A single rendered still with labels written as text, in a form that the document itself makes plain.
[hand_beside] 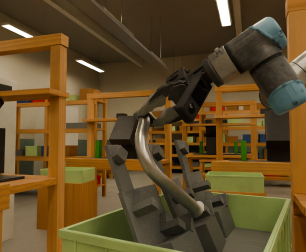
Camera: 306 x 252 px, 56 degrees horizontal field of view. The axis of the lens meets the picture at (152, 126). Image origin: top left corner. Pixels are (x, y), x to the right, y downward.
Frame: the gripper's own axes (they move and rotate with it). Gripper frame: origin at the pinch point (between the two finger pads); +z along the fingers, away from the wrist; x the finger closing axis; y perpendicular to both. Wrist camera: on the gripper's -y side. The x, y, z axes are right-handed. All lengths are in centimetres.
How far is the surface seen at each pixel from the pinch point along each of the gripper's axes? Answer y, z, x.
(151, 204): -17.5, 4.9, -9.6
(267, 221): 5, -5, -58
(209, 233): -11.7, 3.5, -32.2
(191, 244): -18.2, 5.0, -25.4
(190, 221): -12.9, 4.1, -24.2
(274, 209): 7, -9, -56
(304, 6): 107, -63, -43
